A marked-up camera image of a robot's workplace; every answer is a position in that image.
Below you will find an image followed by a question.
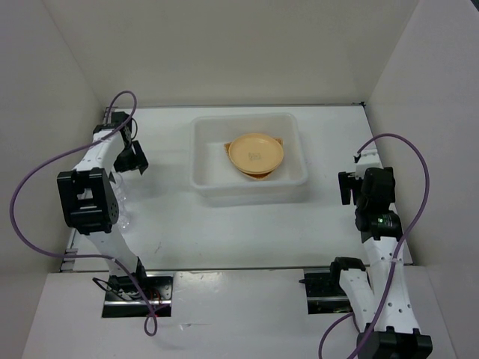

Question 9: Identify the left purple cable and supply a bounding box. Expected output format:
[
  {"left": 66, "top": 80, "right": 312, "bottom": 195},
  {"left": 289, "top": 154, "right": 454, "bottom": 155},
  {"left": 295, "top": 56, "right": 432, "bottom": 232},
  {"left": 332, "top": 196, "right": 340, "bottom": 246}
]
[{"left": 8, "top": 90, "right": 159, "bottom": 337}]

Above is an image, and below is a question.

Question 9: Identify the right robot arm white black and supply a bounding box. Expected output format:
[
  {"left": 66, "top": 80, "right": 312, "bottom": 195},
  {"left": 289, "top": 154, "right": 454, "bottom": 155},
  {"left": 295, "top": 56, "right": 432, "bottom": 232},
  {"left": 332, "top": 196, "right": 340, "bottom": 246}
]
[{"left": 328, "top": 168, "right": 433, "bottom": 358}]

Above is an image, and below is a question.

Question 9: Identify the triangular woven bamboo tray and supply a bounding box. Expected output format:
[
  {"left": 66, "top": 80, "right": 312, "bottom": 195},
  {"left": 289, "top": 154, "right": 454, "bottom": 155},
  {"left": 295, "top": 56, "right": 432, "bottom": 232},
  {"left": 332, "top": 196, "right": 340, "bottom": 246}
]
[{"left": 223, "top": 136, "right": 284, "bottom": 182}]

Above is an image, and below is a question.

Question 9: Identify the beige bear plate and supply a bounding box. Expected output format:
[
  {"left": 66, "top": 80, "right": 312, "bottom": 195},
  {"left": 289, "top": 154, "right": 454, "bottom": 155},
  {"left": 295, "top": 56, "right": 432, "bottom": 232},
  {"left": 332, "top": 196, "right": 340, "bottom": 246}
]
[{"left": 237, "top": 166, "right": 278, "bottom": 177}]

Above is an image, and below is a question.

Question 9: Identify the beige plastic plate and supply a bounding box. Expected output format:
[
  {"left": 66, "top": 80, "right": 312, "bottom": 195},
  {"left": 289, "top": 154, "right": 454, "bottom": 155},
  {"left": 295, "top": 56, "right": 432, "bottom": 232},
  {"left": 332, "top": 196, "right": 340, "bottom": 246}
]
[{"left": 228, "top": 132, "right": 284, "bottom": 174}]

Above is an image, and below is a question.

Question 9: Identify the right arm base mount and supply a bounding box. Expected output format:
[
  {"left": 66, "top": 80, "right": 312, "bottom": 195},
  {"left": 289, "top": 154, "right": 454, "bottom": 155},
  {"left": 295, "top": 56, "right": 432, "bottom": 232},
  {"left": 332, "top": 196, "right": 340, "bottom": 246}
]
[{"left": 299, "top": 268, "right": 352, "bottom": 315}]

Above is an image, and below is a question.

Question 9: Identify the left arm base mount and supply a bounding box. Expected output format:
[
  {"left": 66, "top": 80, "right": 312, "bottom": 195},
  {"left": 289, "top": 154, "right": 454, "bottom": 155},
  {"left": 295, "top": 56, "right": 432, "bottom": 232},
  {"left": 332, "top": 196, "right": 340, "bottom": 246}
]
[{"left": 92, "top": 271, "right": 174, "bottom": 319}]

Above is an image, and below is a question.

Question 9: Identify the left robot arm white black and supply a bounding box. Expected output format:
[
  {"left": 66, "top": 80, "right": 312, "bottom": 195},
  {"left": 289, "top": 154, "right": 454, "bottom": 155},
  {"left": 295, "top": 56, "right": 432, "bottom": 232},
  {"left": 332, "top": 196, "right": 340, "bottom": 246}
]
[{"left": 57, "top": 111, "right": 149, "bottom": 299}]

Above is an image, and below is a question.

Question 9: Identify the clear plastic bin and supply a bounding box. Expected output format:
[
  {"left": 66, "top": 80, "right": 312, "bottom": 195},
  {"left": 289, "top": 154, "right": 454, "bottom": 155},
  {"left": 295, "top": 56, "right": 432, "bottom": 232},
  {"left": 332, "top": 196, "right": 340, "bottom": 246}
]
[{"left": 189, "top": 113, "right": 308, "bottom": 206}]

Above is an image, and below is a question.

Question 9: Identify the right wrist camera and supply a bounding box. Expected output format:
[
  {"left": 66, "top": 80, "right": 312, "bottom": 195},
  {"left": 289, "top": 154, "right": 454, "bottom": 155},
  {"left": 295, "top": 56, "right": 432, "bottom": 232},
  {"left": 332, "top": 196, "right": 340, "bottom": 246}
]
[{"left": 354, "top": 149, "right": 382, "bottom": 179}]

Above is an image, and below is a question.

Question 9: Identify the clear glass cup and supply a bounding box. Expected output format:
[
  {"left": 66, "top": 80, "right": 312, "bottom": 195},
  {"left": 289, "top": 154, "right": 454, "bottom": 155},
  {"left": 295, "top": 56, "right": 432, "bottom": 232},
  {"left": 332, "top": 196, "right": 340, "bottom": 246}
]
[
  {"left": 117, "top": 203, "right": 131, "bottom": 233},
  {"left": 109, "top": 171, "right": 126, "bottom": 203}
]

